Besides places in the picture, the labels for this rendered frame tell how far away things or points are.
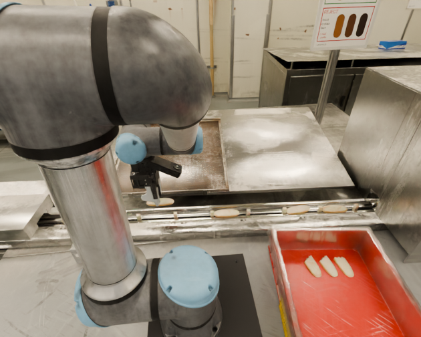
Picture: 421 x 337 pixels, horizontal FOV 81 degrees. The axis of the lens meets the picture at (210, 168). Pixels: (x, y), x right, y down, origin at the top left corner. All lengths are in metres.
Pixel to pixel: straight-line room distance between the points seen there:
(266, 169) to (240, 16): 3.23
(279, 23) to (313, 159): 3.53
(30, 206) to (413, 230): 1.30
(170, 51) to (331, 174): 1.02
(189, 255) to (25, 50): 0.41
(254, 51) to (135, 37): 4.00
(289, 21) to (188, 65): 4.36
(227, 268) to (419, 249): 0.60
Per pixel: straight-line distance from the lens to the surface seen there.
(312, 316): 0.84
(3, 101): 0.29
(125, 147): 0.63
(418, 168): 0.96
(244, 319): 0.72
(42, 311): 0.95
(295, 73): 2.56
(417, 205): 0.97
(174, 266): 0.51
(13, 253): 1.15
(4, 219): 1.14
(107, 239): 0.40
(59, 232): 1.07
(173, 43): 0.27
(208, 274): 0.51
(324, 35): 1.59
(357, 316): 0.88
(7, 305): 1.02
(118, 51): 0.24
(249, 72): 4.28
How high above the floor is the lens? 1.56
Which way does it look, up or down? 36 degrees down
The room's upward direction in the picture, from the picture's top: 2 degrees counter-clockwise
